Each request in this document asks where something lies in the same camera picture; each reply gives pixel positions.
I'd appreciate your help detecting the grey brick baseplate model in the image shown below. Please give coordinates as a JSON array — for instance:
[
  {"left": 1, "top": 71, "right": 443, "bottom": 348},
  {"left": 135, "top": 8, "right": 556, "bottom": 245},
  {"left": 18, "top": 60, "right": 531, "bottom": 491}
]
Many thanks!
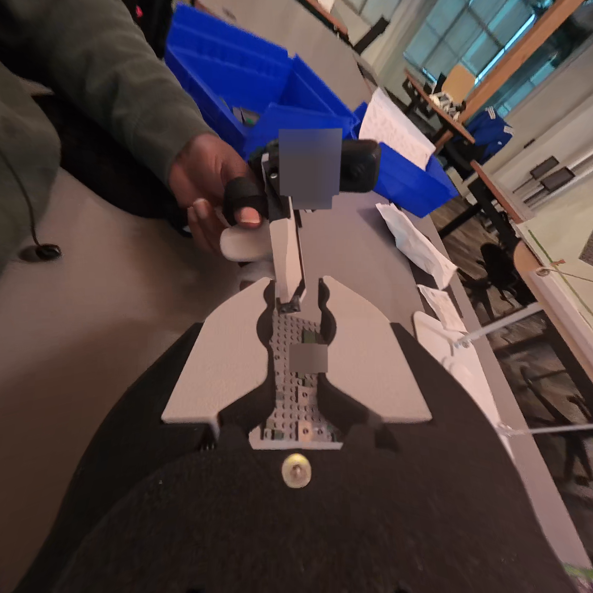
[{"left": 249, "top": 306, "right": 344, "bottom": 451}]

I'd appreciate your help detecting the person's left forearm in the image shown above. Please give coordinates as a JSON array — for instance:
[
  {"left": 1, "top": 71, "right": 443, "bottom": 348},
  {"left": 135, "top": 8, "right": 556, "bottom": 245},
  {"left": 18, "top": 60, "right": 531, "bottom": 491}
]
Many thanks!
[{"left": 0, "top": 0, "right": 218, "bottom": 186}]

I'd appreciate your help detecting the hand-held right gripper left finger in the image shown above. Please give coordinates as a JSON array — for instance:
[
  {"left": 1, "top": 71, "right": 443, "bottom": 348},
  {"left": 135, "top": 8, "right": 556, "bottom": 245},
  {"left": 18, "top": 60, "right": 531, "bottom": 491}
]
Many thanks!
[{"left": 160, "top": 277, "right": 277, "bottom": 439}]

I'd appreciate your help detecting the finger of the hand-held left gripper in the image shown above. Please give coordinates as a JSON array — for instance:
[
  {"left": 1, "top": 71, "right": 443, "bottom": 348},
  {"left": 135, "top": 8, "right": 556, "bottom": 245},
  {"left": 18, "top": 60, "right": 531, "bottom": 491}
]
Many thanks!
[{"left": 270, "top": 197, "right": 305, "bottom": 301}]

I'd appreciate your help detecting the pale side table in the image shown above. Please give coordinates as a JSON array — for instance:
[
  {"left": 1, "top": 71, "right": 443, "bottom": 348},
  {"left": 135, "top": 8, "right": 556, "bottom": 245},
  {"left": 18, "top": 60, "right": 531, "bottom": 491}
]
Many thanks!
[{"left": 512, "top": 204, "right": 593, "bottom": 357}]

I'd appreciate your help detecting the person's green sweatshirt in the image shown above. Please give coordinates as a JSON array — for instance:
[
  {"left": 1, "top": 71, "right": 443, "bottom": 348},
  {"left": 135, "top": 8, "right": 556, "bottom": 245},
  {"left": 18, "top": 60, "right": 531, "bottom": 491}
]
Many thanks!
[{"left": 0, "top": 60, "right": 63, "bottom": 276}]

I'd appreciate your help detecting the person's left hand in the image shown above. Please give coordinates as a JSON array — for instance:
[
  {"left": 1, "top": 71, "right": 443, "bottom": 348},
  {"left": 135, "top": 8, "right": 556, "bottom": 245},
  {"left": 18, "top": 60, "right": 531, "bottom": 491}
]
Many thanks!
[{"left": 168, "top": 133, "right": 264, "bottom": 254}]

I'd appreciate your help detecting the white plastic tray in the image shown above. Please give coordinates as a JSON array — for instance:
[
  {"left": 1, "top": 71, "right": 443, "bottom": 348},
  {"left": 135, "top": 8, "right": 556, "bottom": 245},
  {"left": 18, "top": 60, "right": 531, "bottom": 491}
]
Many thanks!
[{"left": 412, "top": 310, "right": 515, "bottom": 459}]

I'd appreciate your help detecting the blue jacket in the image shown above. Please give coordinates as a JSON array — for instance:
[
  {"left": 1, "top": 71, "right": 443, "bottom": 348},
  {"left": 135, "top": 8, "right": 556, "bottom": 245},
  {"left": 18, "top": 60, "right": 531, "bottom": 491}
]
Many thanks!
[{"left": 465, "top": 107, "right": 515, "bottom": 149}]

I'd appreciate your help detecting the wooden background desk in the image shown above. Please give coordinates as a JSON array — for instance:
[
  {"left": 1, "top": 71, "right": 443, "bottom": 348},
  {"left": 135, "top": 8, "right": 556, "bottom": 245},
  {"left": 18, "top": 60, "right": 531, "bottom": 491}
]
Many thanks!
[
  {"left": 470, "top": 160, "right": 525, "bottom": 224},
  {"left": 403, "top": 69, "right": 475, "bottom": 144}
]

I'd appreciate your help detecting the crumpled white paper bag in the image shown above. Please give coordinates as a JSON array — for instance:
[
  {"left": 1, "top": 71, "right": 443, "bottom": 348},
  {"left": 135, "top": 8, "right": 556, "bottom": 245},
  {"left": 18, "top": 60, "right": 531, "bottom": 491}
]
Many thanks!
[{"left": 376, "top": 202, "right": 458, "bottom": 290}]

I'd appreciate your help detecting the white instruction booklet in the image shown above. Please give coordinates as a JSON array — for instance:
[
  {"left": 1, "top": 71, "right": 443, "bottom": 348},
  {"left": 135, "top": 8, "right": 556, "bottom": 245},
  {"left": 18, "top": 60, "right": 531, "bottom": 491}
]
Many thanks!
[{"left": 359, "top": 88, "right": 436, "bottom": 170}]

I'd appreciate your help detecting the blue plastic bin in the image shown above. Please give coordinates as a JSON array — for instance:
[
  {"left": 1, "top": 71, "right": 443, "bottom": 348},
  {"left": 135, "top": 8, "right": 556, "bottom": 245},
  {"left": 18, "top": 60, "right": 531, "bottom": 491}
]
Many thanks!
[
  {"left": 352, "top": 102, "right": 459, "bottom": 218},
  {"left": 164, "top": 2, "right": 362, "bottom": 160}
]

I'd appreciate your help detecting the black lapel microphone cable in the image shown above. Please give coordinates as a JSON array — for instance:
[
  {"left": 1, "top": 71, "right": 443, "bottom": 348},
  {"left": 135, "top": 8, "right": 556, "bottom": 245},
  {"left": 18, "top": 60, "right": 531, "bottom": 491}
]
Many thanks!
[{"left": 0, "top": 148, "right": 62, "bottom": 263}]

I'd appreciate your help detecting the black wall panel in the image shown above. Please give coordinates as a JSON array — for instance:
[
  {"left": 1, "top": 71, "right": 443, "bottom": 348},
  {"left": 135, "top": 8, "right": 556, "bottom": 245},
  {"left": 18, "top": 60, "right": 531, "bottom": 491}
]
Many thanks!
[
  {"left": 541, "top": 168, "right": 576, "bottom": 191},
  {"left": 529, "top": 156, "right": 560, "bottom": 179}
]

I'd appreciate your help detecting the wooden beam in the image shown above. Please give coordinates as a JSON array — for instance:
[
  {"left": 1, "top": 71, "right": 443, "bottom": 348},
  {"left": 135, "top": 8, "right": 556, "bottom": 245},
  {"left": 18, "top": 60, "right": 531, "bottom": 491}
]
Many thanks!
[{"left": 459, "top": 0, "right": 584, "bottom": 121}]

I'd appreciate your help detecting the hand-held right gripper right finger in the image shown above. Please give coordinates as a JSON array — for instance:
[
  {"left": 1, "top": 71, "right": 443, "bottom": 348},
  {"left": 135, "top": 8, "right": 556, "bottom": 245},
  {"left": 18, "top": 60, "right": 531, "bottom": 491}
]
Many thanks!
[{"left": 316, "top": 275, "right": 434, "bottom": 424}]

